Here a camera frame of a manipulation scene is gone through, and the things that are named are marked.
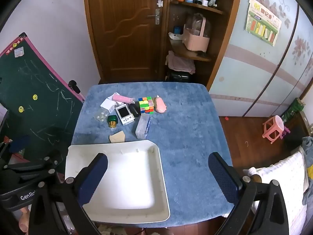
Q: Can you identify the clear plastic box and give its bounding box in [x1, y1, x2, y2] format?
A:
[135, 115, 151, 139]

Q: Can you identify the white handheld game console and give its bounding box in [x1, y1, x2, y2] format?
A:
[115, 105, 135, 126]

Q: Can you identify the pink oval case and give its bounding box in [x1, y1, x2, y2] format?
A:
[154, 97, 168, 114]

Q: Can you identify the pink basket with clear lid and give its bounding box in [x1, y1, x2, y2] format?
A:
[183, 13, 212, 52]

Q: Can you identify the pale floral wardrobe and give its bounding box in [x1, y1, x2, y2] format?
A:
[208, 0, 313, 118]

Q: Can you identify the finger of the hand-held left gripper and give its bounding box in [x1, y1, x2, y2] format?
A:
[0, 135, 31, 163]
[4, 150, 63, 177]

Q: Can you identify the blue plush blanket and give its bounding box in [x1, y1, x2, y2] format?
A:
[71, 82, 233, 228]

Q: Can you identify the grey blue cloth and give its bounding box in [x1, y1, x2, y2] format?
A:
[302, 137, 313, 206]

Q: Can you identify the white plastic tray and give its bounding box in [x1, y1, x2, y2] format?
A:
[65, 139, 171, 224]

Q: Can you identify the silver door handle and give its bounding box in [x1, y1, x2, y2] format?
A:
[147, 8, 160, 25]

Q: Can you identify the brown wooden door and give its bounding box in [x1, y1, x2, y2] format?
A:
[83, 0, 172, 84]

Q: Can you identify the clear blister pack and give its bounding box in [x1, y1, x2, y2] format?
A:
[94, 110, 109, 122]

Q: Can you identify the black bag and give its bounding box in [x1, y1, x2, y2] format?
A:
[166, 71, 192, 82]

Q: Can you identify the green printed box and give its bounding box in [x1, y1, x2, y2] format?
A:
[281, 98, 305, 125]

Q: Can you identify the small white box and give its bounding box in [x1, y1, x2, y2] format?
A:
[100, 98, 116, 110]

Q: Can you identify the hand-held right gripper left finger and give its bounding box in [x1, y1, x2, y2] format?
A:
[28, 152, 108, 235]

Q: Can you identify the black chalkboard knob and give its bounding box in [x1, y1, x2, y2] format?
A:
[68, 80, 81, 94]

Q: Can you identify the small black case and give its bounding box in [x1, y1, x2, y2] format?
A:
[128, 103, 141, 117]

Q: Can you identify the green chalkboard with pink frame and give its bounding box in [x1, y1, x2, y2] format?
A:
[0, 32, 86, 162]

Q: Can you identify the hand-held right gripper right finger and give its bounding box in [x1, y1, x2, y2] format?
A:
[208, 152, 296, 235]

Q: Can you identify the pink packet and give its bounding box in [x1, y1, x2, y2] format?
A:
[112, 95, 135, 104]

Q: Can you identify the pink plastic stool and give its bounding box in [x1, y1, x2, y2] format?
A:
[263, 116, 285, 144]

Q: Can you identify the wall poster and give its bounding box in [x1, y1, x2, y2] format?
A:
[245, 0, 282, 46]

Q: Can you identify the white textured cushion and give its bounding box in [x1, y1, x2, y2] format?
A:
[248, 152, 307, 235]

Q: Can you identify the colourful puzzle cube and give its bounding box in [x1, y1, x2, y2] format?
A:
[139, 97, 154, 114]

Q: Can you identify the pink folded cloth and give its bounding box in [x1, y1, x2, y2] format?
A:
[166, 51, 196, 74]

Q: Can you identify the brown wooden shelf cabinet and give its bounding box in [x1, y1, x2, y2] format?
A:
[163, 0, 244, 91]

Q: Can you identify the beige paper box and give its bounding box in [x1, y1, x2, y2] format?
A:
[109, 131, 126, 144]

